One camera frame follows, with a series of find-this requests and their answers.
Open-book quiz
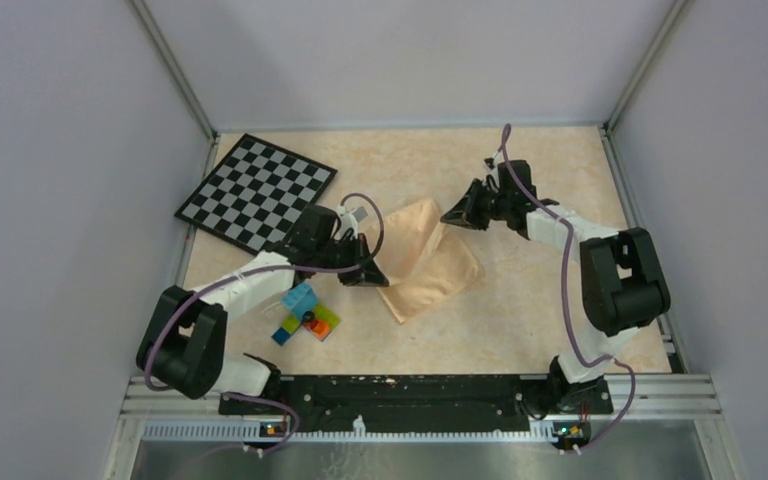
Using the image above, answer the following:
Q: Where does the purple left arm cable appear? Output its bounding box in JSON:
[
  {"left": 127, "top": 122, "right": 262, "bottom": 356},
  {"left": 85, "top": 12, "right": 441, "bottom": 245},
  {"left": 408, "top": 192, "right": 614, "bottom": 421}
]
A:
[{"left": 143, "top": 192, "right": 385, "bottom": 458}]

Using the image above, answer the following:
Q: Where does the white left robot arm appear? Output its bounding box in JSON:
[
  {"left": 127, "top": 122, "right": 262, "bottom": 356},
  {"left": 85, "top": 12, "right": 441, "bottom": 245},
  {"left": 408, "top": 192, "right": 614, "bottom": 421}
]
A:
[{"left": 136, "top": 204, "right": 389, "bottom": 414}]

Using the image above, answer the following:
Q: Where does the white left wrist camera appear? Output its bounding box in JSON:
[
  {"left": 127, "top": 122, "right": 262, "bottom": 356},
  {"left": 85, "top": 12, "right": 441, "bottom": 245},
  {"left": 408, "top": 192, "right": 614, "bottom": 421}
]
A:
[{"left": 335, "top": 205, "right": 368, "bottom": 239}]

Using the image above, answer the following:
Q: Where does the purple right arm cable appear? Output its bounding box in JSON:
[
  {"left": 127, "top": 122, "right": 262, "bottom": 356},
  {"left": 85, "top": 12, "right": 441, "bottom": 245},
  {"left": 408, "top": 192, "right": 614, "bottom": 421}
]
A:
[{"left": 486, "top": 123, "right": 637, "bottom": 455}]

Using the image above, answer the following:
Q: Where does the black white checkerboard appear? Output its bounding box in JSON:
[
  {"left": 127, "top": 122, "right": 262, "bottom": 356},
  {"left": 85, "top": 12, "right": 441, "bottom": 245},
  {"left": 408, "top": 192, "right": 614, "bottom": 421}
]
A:
[{"left": 175, "top": 134, "right": 338, "bottom": 254}]

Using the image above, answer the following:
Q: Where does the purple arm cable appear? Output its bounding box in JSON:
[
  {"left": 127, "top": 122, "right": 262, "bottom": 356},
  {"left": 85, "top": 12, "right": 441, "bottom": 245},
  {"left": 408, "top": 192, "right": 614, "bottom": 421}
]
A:
[
  {"left": 143, "top": 192, "right": 385, "bottom": 458},
  {"left": 486, "top": 123, "right": 637, "bottom": 455}
]

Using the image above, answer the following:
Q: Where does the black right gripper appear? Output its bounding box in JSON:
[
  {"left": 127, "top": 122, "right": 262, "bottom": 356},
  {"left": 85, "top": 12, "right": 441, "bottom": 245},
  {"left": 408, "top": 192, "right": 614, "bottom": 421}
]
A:
[{"left": 442, "top": 178, "right": 512, "bottom": 231}]

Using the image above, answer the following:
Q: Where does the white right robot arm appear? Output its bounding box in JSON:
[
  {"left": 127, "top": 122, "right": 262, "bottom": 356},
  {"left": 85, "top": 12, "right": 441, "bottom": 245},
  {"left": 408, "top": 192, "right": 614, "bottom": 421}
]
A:
[{"left": 440, "top": 160, "right": 671, "bottom": 412}]

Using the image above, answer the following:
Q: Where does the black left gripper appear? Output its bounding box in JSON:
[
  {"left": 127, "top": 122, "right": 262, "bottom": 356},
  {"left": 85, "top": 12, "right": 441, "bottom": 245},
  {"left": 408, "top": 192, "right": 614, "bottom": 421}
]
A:
[{"left": 316, "top": 232, "right": 389, "bottom": 287}]

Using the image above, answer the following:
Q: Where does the colourful toy block pile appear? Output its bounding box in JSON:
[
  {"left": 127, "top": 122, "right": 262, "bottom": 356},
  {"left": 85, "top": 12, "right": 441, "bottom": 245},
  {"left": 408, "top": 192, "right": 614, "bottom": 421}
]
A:
[{"left": 271, "top": 283, "right": 341, "bottom": 346}]

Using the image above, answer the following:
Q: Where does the orange cloth napkin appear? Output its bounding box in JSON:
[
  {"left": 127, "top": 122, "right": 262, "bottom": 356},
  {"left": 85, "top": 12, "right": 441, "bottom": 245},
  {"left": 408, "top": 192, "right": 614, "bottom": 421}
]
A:
[{"left": 363, "top": 197, "right": 484, "bottom": 324}]

